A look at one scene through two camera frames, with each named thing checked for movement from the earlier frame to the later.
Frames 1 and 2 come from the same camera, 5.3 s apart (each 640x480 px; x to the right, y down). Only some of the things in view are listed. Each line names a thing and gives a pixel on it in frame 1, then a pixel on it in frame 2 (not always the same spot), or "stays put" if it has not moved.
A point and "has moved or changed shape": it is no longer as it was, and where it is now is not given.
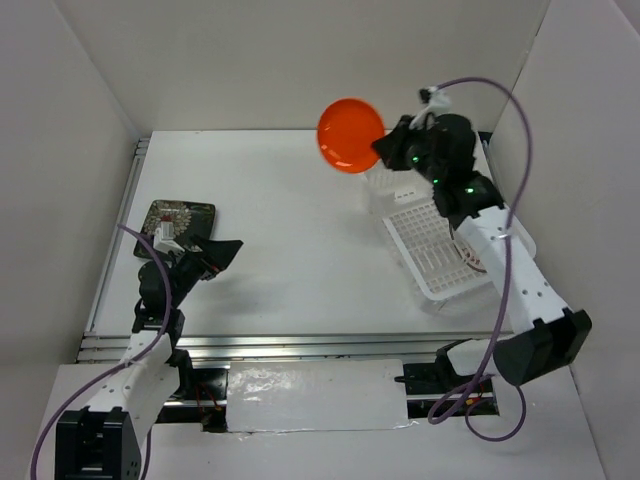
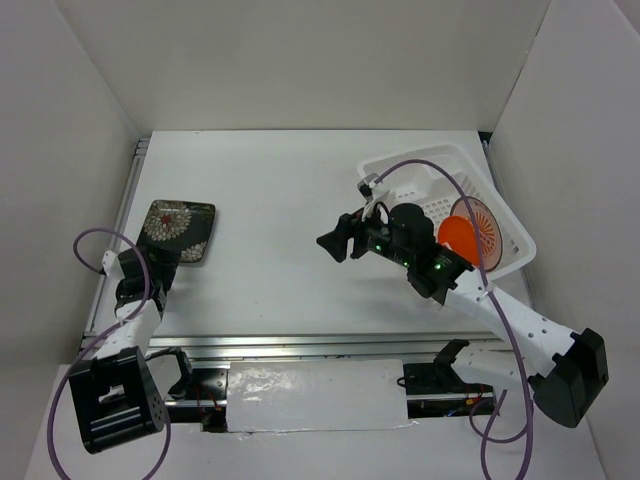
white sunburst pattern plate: (467, 254) has moved or changed shape
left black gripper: (219, 253) to (166, 261)
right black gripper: (389, 146) to (336, 242)
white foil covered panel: (272, 396) stays put
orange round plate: (346, 131) to (458, 232)
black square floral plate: (188, 218) stays put
